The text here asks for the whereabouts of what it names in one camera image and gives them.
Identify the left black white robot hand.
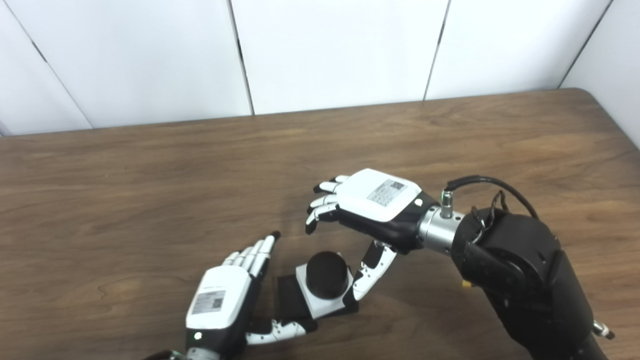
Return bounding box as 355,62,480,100
185,231,308,358

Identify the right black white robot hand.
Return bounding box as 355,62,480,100
305,168,441,302

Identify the black peg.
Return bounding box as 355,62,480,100
276,251,359,333

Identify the white square piece with hole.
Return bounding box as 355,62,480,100
295,260,357,319

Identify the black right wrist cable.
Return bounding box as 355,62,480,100
442,175,541,221

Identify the thin right arm wire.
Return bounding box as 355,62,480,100
470,191,508,243

